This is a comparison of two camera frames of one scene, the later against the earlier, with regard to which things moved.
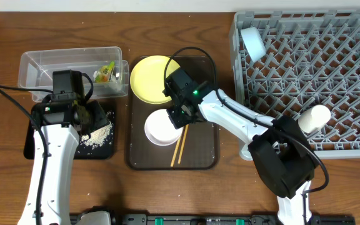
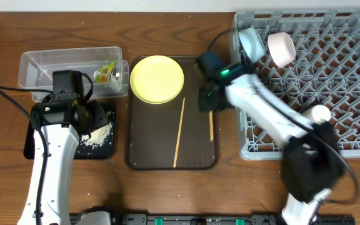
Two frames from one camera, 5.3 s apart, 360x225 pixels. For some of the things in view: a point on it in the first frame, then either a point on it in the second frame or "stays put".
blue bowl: (254, 43) stays put
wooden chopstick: (177, 147) to (211, 125)
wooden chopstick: (182, 144) to (179, 134)
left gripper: (100, 115) stays put
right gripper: (170, 102) to (208, 102)
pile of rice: (97, 138) stays put
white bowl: (160, 130) to (282, 47)
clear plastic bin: (108, 72) stays put
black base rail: (220, 219) stays put
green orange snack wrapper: (104, 72) stays put
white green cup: (314, 118) stays put
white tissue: (115, 84) stays put
